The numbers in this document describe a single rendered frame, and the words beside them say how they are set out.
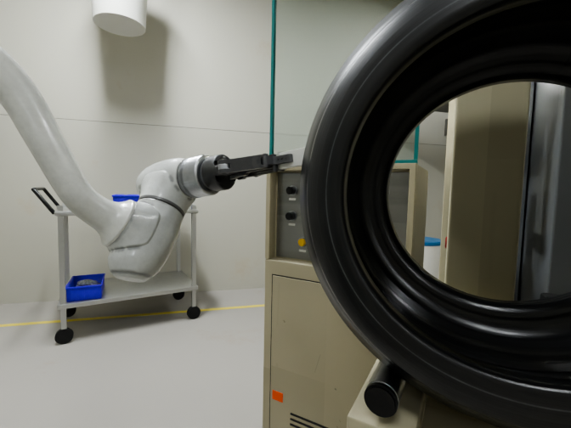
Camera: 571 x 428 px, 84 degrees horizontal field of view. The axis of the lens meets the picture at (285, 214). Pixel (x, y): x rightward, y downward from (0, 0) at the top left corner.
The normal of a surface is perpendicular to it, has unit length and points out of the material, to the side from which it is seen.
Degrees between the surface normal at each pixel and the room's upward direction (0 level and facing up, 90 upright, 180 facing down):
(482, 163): 90
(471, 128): 90
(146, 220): 67
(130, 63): 90
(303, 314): 90
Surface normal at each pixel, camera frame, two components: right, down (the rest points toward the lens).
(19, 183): 0.26, 0.08
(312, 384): -0.48, 0.06
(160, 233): 0.71, -0.22
